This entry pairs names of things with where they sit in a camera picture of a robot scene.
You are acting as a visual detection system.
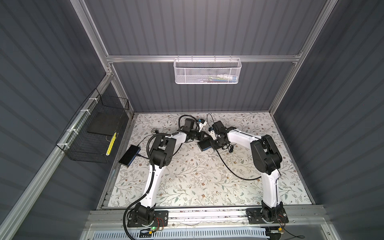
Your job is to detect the white slotted cable duct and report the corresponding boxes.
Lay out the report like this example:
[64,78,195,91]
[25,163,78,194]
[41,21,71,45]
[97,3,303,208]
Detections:
[91,227,271,240]

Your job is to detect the white wire mesh basket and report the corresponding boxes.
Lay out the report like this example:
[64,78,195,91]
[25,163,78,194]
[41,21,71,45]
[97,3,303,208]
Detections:
[173,57,242,85]

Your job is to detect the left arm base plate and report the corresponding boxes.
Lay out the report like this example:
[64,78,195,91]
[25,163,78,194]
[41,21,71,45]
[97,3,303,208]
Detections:
[127,210,169,228]

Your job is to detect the black wire mesh basket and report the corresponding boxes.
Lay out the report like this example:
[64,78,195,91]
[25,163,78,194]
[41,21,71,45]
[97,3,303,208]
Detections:
[56,90,130,164]

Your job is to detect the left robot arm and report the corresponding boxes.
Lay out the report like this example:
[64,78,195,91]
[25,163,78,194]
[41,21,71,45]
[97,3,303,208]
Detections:
[128,115,207,223]

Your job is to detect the thick black ethernet cable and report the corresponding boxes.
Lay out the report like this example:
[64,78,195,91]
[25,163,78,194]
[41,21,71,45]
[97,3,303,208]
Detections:
[136,128,262,181]

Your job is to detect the items in white basket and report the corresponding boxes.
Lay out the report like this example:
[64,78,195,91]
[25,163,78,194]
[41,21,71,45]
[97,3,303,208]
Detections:
[199,74,238,84]

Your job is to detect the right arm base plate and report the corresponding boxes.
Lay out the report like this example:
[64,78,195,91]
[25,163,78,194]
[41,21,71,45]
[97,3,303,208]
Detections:
[246,208,289,225]

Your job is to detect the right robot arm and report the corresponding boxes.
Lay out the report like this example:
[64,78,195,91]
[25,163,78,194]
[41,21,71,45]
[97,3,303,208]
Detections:
[209,121,289,223]

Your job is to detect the floral patterned table mat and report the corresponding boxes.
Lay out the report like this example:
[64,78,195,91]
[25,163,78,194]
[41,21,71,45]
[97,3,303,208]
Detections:
[107,112,311,208]

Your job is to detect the yellow marker in basket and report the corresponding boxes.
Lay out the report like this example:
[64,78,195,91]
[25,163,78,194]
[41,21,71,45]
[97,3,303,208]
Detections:
[106,132,118,156]

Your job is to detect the black foam pad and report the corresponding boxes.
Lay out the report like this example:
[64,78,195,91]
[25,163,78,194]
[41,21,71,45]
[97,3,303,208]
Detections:
[87,113,121,137]

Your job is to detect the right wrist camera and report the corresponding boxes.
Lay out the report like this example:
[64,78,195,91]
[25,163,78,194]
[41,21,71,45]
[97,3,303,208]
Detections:
[209,127,217,140]

